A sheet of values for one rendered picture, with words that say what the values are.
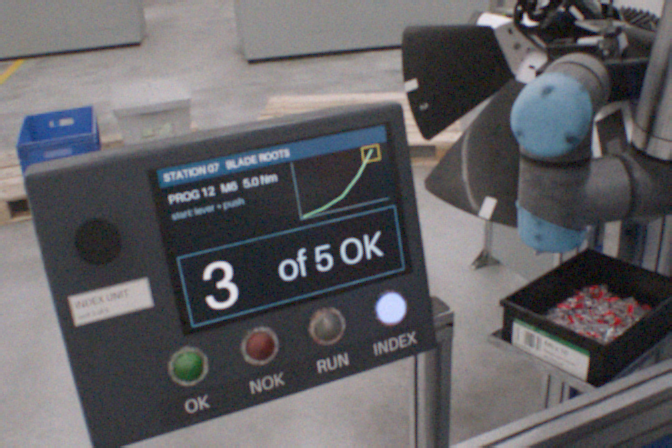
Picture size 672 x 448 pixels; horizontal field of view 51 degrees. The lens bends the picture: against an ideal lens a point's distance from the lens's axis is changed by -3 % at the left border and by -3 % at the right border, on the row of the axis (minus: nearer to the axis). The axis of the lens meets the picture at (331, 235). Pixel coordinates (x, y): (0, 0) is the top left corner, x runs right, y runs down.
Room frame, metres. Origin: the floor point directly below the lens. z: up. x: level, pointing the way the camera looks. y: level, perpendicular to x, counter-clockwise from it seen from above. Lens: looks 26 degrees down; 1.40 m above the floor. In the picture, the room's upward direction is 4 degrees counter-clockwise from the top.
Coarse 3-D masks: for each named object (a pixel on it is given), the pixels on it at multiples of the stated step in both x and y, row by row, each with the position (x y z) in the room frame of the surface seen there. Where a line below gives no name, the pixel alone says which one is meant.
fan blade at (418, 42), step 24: (480, 24) 1.27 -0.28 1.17; (408, 48) 1.40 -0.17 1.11; (432, 48) 1.34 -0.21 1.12; (456, 48) 1.30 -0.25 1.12; (480, 48) 1.26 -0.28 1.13; (408, 72) 1.38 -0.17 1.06; (432, 72) 1.33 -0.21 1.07; (456, 72) 1.29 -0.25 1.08; (480, 72) 1.26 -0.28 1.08; (504, 72) 1.23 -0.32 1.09; (408, 96) 1.37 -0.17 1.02; (432, 96) 1.33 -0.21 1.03; (456, 96) 1.29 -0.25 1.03; (480, 96) 1.26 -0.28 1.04; (432, 120) 1.32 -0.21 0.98; (456, 120) 1.29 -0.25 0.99
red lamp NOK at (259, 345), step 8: (256, 328) 0.41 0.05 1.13; (264, 328) 0.42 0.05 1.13; (248, 336) 0.41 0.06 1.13; (256, 336) 0.41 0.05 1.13; (264, 336) 0.41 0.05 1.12; (272, 336) 0.42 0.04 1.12; (240, 344) 0.41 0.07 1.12; (248, 344) 0.41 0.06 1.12; (256, 344) 0.41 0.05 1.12; (264, 344) 0.41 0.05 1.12; (272, 344) 0.41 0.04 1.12; (240, 352) 0.41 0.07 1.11; (248, 352) 0.40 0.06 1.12; (256, 352) 0.40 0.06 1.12; (264, 352) 0.41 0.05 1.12; (272, 352) 0.41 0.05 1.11; (248, 360) 0.41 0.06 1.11; (256, 360) 0.40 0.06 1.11; (264, 360) 0.41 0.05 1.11
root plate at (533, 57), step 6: (528, 54) 1.14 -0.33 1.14; (534, 54) 1.14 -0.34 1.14; (540, 54) 1.14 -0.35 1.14; (546, 54) 1.13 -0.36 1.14; (528, 60) 1.13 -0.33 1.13; (534, 60) 1.13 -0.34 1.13; (540, 60) 1.13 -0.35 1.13; (546, 60) 1.13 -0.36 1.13; (522, 66) 1.13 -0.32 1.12; (528, 66) 1.13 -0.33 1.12; (522, 72) 1.12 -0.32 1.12; (528, 72) 1.12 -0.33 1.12; (534, 72) 1.12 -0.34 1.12; (516, 78) 1.12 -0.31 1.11; (522, 78) 1.11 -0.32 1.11; (528, 78) 1.11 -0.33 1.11
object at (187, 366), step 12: (180, 348) 0.40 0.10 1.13; (192, 348) 0.40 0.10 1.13; (180, 360) 0.39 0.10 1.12; (192, 360) 0.39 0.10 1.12; (204, 360) 0.40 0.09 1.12; (180, 372) 0.38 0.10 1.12; (192, 372) 0.39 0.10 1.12; (204, 372) 0.39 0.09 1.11; (180, 384) 0.39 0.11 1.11; (192, 384) 0.39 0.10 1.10
